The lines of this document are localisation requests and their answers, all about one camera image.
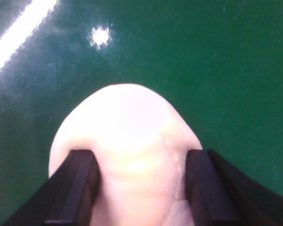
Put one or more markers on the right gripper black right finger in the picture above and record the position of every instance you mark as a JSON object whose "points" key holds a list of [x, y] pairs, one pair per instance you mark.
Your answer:
{"points": [[221, 195]]}

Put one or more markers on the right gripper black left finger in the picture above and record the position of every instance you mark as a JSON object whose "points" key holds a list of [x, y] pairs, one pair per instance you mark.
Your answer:
{"points": [[66, 198]]}

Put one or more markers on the yellow plush ball toy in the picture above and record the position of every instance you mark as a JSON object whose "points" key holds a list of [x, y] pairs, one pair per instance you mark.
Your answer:
{"points": [[140, 142]]}

